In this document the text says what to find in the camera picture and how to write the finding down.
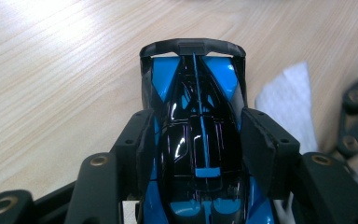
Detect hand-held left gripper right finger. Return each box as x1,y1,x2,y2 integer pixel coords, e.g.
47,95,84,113
241,106,302,200

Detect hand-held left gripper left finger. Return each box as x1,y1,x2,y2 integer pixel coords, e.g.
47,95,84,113
110,107,157,200

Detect white wet wipe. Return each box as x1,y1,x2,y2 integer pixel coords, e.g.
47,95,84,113
255,61,320,155

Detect blue toy car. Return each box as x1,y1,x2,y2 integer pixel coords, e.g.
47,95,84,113
134,37,278,224

